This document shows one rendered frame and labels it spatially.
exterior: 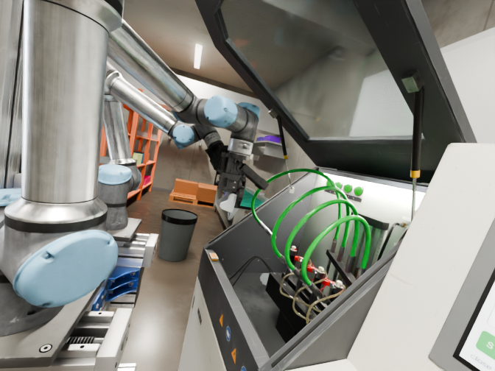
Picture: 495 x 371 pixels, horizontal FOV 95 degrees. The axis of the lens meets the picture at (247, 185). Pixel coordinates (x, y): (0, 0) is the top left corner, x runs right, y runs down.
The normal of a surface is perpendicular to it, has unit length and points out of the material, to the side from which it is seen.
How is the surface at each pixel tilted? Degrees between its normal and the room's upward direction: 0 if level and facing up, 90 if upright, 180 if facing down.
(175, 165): 90
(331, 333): 90
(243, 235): 90
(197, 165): 90
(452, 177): 76
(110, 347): 0
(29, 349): 0
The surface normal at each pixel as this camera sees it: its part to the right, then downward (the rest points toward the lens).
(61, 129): 0.54, 0.24
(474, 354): -0.83, -0.38
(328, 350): 0.36, 0.18
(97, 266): 0.81, 0.36
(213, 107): -0.49, -0.01
